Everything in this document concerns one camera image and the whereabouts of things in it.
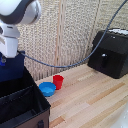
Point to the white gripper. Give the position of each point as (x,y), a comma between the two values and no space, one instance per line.
(8,46)

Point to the black fabric storage caddy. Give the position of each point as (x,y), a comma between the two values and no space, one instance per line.
(20,103)

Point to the blue plastic bowl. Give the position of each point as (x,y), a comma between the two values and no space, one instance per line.
(47,88)

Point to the beige woven partition screen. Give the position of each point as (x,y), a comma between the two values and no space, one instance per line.
(66,36)

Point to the red plastic cup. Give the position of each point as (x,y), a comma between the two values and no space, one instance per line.
(58,81)

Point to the black box case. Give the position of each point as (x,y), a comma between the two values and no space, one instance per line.
(108,55)

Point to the white item on black case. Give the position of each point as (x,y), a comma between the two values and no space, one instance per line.
(120,31)

